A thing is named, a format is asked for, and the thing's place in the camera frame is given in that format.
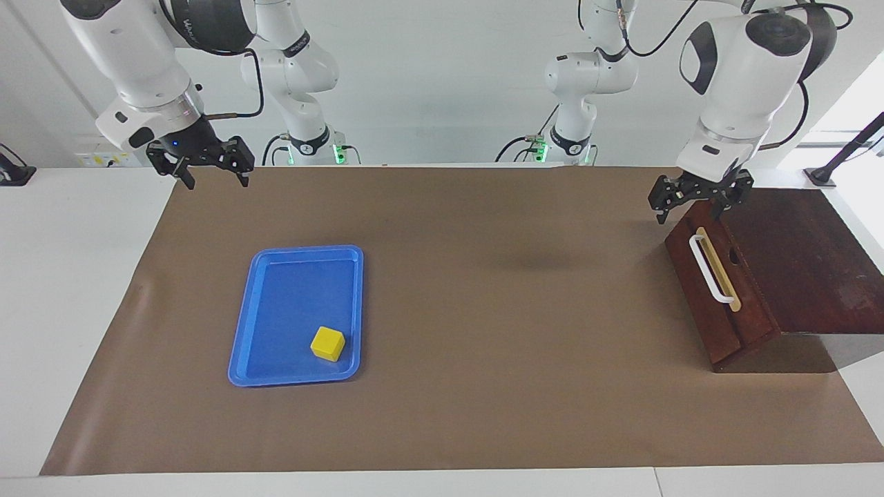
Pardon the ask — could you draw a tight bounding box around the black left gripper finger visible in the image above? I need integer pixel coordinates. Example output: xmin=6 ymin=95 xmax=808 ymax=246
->
xmin=713 ymin=169 xmax=755 ymax=222
xmin=648 ymin=175 xmax=686 ymax=225

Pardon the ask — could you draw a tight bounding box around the black camera stand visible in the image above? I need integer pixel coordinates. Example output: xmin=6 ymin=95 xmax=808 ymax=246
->
xmin=805 ymin=113 xmax=884 ymax=188
xmin=0 ymin=143 xmax=37 ymax=186

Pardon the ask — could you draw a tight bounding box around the white drawer handle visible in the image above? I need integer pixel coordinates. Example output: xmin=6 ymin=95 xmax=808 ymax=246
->
xmin=689 ymin=233 xmax=736 ymax=304

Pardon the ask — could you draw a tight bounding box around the dark wooden drawer cabinet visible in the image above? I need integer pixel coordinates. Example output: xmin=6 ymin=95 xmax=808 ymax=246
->
xmin=664 ymin=188 xmax=884 ymax=373

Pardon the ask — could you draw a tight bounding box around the brown paper table mat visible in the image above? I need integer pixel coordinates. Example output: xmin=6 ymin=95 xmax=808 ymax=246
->
xmin=39 ymin=164 xmax=884 ymax=477

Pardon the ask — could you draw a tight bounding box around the blue plastic tray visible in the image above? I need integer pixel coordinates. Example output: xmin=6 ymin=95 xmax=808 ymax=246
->
xmin=228 ymin=245 xmax=365 ymax=387

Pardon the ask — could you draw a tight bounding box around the white wall outlet box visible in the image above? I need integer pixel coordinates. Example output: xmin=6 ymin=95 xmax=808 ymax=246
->
xmin=75 ymin=147 xmax=149 ymax=168

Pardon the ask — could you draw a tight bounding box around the yellow cube block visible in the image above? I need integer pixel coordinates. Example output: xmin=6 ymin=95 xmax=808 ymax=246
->
xmin=310 ymin=327 xmax=346 ymax=362

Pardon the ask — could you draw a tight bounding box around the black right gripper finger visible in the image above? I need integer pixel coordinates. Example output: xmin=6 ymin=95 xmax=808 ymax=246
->
xmin=147 ymin=148 xmax=196 ymax=191
xmin=221 ymin=137 xmax=255 ymax=188

